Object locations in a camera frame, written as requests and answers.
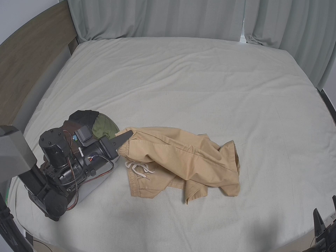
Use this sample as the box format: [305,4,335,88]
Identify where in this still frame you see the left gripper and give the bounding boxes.
[79,130,134,176]

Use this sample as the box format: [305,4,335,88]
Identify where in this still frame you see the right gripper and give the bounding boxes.
[313,195,336,252]

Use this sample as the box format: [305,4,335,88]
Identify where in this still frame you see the tan shorts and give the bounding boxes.
[115,126,241,205]

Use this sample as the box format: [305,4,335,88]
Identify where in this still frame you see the bed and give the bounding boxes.
[0,0,336,252]

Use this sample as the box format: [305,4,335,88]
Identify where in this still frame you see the green garment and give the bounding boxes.
[92,114,120,141]

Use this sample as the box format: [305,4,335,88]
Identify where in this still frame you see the black garment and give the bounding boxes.
[69,110,100,131]

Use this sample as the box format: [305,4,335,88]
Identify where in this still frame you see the white garment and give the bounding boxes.
[79,160,115,203]

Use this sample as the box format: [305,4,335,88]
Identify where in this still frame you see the brown garment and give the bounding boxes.
[63,120,82,135]

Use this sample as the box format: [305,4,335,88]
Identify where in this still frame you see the grey-green curtain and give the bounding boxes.
[64,0,246,43]
[243,0,336,89]

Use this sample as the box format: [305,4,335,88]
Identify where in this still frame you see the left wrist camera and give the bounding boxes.
[74,125,99,146]

